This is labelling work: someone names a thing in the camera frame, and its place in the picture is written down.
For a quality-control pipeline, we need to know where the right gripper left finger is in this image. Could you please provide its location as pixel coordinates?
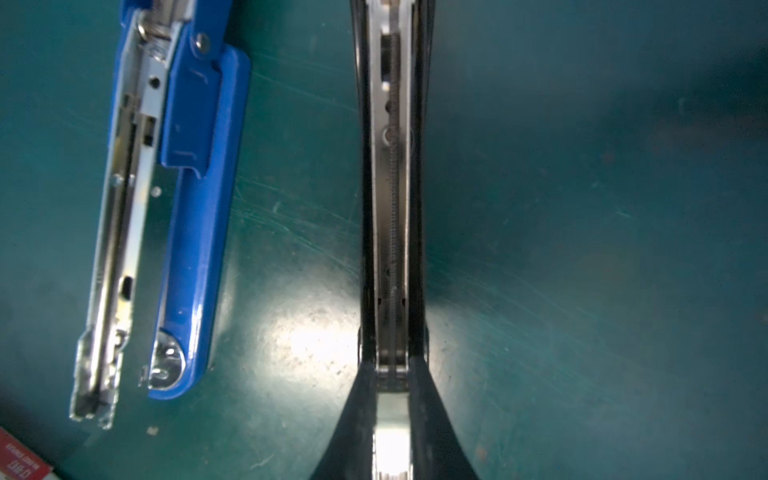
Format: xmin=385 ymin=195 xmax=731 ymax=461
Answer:
xmin=310 ymin=361 xmax=377 ymax=480

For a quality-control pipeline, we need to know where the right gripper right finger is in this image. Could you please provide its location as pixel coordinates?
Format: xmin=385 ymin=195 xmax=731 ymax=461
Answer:
xmin=408 ymin=357 xmax=478 ymax=480

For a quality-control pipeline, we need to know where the red white staple box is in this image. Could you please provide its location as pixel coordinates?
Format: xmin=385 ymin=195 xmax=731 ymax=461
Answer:
xmin=0 ymin=428 xmax=60 ymax=480

